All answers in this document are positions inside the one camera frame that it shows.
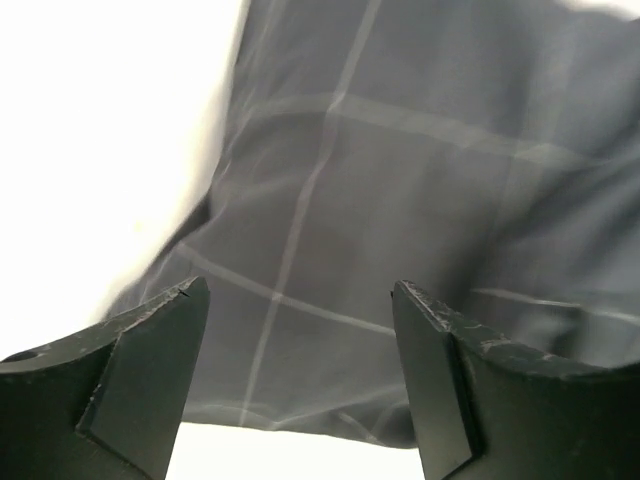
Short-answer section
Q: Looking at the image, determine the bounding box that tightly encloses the dark grey checked pillowcase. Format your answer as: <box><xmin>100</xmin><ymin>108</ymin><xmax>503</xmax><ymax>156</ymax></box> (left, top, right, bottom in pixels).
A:
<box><xmin>114</xmin><ymin>0</ymin><xmax>639</xmax><ymax>448</ymax></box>

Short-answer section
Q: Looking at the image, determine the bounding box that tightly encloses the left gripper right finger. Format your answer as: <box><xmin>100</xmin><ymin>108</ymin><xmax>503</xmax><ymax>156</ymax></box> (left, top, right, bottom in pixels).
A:
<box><xmin>392</xmin><ymin>281</ymin><xmax>639</xmax><ymax>480</ymax></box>

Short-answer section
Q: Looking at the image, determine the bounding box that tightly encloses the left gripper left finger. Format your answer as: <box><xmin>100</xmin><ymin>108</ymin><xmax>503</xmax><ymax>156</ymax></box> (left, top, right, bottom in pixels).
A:
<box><xmin>1</xmin><ymin>278</ymin><xmax>209</xmax><ymax>480</ymax></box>

